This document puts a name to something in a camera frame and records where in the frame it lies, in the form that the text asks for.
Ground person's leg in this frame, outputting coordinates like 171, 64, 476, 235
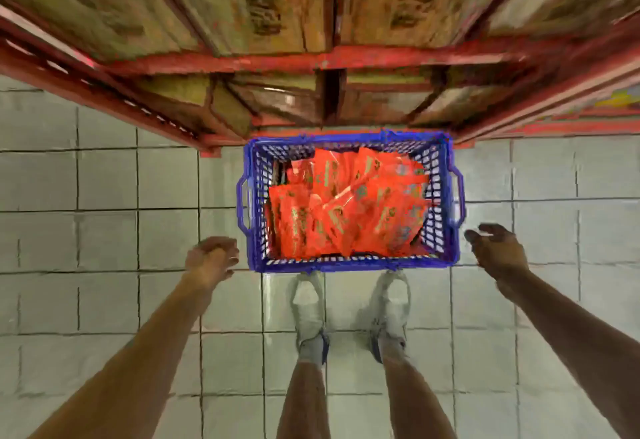
380, 338, 458, 439
276, 338, 332, 439

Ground person's left leg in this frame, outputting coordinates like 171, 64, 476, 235
276, 338, 332, 439

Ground grey shoe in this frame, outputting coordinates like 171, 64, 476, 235
368, 270, 412, 363
290, 272, 331, 365

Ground person's right hand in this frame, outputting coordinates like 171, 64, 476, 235
464, 222, 530, 282

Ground person's right forearm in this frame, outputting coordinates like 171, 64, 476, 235
497, 268, 640, 439

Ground person's right leg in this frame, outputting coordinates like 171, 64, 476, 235
380, 338, 458, 439

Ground person's left hand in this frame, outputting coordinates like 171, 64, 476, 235
183, 236, 241, 293

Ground person's left forearm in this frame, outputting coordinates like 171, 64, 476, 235
28, 278, 219, 439

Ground pile of red seasoning packets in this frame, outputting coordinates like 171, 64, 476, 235
266, 147, 433, 260

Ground grey left shoe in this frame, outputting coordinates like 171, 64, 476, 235
290, 272, 331, 365

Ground grey right shoe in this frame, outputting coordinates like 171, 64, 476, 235
368, 270, 412, 363

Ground blue plastic basket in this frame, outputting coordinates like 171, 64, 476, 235
236, 131, 467, 274

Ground red metal storage rack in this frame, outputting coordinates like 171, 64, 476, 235
0, 4, 640, 160

